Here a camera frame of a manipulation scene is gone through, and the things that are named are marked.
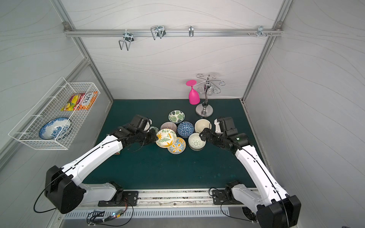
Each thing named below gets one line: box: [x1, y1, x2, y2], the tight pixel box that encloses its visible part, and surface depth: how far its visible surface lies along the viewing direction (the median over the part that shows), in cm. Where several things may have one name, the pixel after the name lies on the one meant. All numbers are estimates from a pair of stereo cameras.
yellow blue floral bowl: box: [167, 136, 187, 155], surface depth 92 cm
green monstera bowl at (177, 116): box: [168, 109, 186, 124], surface depth 109 cm
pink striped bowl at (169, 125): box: [160, 121, 178, 133], surface depth 100 cm
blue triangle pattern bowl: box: [176, 121, 195, 138], surface depth 100 cm
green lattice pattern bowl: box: [188, 132, 207, 150], surface depth 93 cm
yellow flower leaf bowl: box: [155, 128, 177, 149], surface depth 84 cm
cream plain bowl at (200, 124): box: [194, 118, 212, 134], surface depth 98 cm
